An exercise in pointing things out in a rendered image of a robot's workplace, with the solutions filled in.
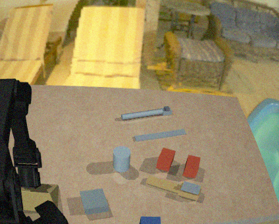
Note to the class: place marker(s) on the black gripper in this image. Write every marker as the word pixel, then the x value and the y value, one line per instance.
pixel 49 214

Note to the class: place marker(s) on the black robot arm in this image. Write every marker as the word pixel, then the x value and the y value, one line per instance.
pixel 15 97

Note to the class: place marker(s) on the light grey flat bar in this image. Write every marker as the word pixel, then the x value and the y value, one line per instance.
pixel 159 135

